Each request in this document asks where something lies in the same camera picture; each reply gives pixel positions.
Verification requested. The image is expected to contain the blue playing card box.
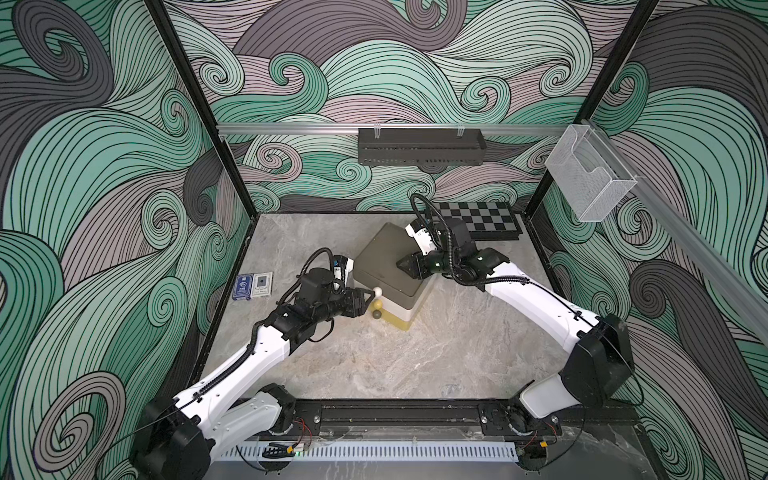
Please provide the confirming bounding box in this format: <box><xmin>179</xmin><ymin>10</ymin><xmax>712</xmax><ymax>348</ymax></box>
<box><xmin>232</xmin><ymin>274</ymin><xmax>253</xmax><ymax>301</ymax></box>

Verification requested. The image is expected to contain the black wall-mounted tray shelf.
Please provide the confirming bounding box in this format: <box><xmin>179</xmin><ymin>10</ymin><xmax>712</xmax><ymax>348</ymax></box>
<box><xmin>357</xmin><ymin>129</ymin><xmax>488</xmax><ymax>169</ymax></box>

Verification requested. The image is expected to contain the white playing card box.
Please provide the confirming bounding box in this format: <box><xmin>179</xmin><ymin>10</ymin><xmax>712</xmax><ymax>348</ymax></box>
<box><xmin>251</xmin><ymin>272</ymin><xmax>273</xmax><ymax>298</ymax></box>

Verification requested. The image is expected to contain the black white chessboard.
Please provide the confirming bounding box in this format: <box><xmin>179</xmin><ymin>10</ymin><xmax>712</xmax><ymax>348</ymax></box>
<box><xmin>436</xmin><ymin>202</ymin><xmax>524</xmax><ymax>241</ymax></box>

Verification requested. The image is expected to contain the aluminium back wall rail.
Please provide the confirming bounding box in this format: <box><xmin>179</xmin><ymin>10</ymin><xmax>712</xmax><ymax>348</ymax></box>
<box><xmin>216</xmin><ymin>122</ymin><xmax>568</xmax><ymax>136</ymax></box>

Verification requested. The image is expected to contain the white drawer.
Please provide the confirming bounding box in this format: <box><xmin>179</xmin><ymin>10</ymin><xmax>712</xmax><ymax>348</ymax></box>
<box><xmin>370</xmin><ymin>287</ymin><xmax>421</xmax><ymax>312</ymax></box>

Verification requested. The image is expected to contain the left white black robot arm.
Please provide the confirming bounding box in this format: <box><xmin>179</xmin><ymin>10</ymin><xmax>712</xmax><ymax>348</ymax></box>
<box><xmin>129</xmin><ymin>267</ymin><xmax>382</xmax><ymax>479</ymax></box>

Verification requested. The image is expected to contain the white slotted cable duct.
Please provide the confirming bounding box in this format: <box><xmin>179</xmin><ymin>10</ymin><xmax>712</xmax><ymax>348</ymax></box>
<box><xmin>219</xmin><ymin>440</ymin><xmax>519</xmax><ymax>463</ymax></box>

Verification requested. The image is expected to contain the aluminium wall rail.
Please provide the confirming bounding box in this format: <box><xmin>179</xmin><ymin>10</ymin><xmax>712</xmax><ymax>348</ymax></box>
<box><xmin>581</xmin><ymin>120</ymin><xmax>767</xmax><ymax>343</ymax></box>
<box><xmin>216</xmin><ymin>122</ymin><xmax>568</xmax><ymax>136</ymax></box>

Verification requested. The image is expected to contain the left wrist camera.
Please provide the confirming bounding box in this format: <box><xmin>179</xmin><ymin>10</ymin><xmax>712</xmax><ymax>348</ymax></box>
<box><xmin>332</xmin><ymin>255</ymin><xmax>354</xmax><ymax>292</ymax></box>

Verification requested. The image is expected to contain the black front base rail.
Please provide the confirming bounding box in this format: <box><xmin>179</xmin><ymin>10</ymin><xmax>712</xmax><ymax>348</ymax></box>
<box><xmin>289</xmin><ymin>399</ymin><xmax>639</xmax><ymax>438</ymax></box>

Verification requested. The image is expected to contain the olive three-drawer storage box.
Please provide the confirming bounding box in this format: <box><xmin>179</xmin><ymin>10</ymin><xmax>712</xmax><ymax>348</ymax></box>
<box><xmin>353</xmin><ymin>223</ymin><xmax>432</xmax><ymax>307</ymax></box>

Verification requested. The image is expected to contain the yellow bottom drawer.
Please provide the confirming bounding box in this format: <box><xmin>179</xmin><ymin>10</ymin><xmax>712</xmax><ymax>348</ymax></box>
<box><xmin>369</xmin><ymin>306</ymin><xmax>419</xmax><ymax>331</ymax></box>

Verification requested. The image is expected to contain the clear acrylic wall holder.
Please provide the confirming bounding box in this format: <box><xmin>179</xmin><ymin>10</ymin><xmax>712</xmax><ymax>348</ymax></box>
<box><xmin>545</xmin><ymin>123</ymin><xmax>637</xmax><ymax>223</ymax></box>

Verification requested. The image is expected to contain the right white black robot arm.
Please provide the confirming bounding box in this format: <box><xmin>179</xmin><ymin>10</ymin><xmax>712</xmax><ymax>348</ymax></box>
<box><xmin>397</xmin><ymin>193</ymin><xmax>635</xmax><ymax>431</ymax></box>

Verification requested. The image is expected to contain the aluminium right wall rail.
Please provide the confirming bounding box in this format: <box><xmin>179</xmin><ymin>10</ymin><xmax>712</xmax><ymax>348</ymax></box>
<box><xmin>581</xmin><ymin>120</ymin><xmax>767</xmax><ymax>343</ymax></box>

